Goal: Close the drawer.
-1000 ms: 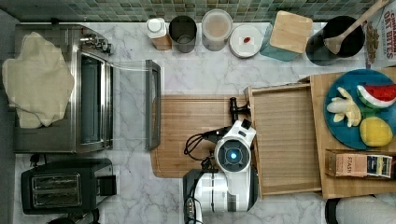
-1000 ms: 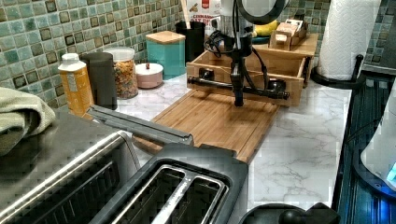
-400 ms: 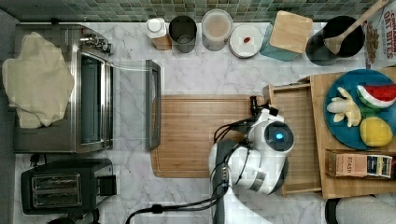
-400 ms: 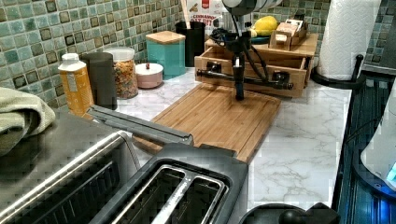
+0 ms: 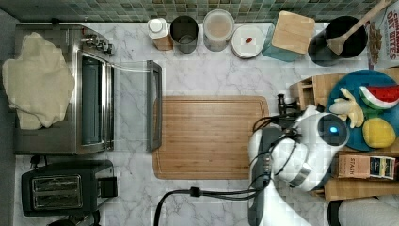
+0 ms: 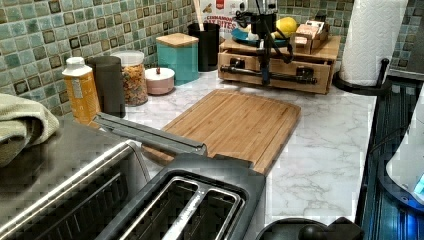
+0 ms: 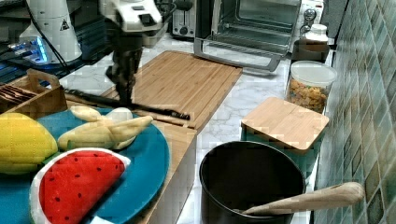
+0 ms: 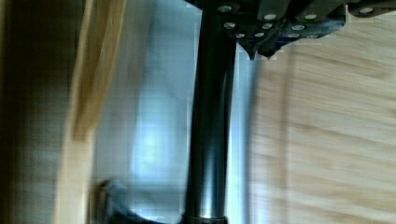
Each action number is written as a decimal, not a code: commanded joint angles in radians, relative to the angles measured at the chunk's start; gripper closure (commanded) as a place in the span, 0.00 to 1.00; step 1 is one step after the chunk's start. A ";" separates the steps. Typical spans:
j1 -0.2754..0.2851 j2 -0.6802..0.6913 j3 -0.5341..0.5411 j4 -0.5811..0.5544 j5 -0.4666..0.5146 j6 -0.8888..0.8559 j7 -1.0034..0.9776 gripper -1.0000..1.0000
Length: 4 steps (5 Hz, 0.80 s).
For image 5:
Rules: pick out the wooden spoon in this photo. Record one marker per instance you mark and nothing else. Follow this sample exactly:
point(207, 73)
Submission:
point(336, 45)

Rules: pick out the teal box wooden lid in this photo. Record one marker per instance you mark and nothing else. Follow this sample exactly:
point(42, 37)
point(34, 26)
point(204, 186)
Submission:
point(288, 37)

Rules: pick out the black utensil holder pot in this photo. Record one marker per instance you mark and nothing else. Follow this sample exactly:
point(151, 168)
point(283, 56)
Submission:
point(319, 52)

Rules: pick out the stainless toaster oven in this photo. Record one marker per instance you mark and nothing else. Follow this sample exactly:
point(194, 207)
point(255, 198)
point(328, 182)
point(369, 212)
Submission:
point(88, 126)

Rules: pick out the cream cloth towel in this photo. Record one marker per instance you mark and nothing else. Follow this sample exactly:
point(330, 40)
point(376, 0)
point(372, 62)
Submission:
point(38, 83)

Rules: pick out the dark metal cup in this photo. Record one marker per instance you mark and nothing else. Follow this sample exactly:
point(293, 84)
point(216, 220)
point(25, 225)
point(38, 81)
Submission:
point(184, 30)

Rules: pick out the toy lemon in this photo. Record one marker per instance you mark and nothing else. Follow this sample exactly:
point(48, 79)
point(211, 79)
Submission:
point(378, 133)

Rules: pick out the black two-slot toaster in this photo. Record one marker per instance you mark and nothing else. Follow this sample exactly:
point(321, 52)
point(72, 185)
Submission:
point(68, 188)

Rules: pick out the white lidded bottle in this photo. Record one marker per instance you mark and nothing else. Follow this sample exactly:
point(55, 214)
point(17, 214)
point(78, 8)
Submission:
point(158, 32)

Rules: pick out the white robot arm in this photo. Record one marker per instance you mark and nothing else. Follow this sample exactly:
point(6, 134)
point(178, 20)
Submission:
point(299, 155)

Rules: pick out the toy watermelon slice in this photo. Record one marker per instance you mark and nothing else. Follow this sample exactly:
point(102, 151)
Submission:
point(380, 97)

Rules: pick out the wooden cutting board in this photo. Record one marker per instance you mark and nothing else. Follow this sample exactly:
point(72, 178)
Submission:
point(206, 137)

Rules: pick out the black drawer handle bar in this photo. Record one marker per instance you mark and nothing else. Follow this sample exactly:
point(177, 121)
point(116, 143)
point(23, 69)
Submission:
point(287, 108)

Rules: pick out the toy banana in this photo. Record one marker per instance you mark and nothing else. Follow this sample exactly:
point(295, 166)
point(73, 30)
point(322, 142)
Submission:
point(347, 108)

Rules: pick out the Stash tea box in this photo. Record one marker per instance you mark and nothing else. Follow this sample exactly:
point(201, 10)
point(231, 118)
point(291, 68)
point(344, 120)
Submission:
point(368, 167)

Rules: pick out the blue plate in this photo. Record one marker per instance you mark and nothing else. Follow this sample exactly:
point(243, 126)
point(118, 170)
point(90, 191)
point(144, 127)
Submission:
point(354, 80)

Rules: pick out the wooden drawer cabinet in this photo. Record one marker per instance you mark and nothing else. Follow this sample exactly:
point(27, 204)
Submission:
point(323, 90)

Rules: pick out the cereal box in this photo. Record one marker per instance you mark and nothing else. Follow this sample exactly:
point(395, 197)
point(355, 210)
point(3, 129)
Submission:
point(383, 38)

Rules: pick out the glass jar with powder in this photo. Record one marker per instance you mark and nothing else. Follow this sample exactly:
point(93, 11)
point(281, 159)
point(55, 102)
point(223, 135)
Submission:
point(218, 26)

